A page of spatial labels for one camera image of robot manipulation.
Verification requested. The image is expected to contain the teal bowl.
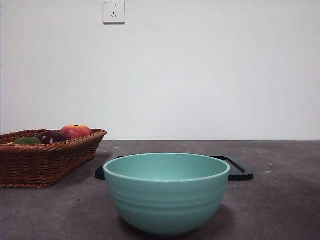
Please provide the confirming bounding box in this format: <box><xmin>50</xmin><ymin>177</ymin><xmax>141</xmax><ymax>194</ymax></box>
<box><xmin>103</xmin><ymin>152</ymin><xmax>230</xmax><ymax>238</ymax></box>

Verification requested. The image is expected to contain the green avocado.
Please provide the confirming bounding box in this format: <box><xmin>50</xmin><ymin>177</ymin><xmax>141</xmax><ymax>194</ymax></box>
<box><xmin>12</xmin><ymin>136</ymin><xmax>43</xmax><ymax>146</ymax></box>

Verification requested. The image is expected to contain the red apple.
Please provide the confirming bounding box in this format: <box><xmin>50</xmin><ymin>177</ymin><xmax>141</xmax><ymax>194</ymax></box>
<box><xmin>59</xmin><ymin>123</ymin><xmax>92</xmax><ymax>139</ymax></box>

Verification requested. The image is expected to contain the dark rectangular tray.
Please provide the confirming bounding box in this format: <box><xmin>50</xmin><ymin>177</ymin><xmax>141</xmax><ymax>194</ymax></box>
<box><xmin>94</xmin><ymin>155</ymin><xmax>254</xmax><ymax>182</ymax></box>

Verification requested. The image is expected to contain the dark purple plum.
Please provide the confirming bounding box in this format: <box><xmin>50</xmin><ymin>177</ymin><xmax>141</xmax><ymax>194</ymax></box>
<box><xmin>36</xmin><ymin>130</ymin><xmax>69</xmax><ymax>145</ymax></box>

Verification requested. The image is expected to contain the brown wicker basket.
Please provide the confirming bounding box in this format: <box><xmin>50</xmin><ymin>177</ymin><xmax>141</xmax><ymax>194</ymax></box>
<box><xmin>0</xmin><ymin>128</ymin><xmax>108</xmax><ymax>189</ymax></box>

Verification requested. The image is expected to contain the white wall socket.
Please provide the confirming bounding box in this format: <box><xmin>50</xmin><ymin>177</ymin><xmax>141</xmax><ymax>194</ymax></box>
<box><xmin>103</xmin><ymin>0</ymin><xmax>126</xmax><ymax>25</ymax></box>

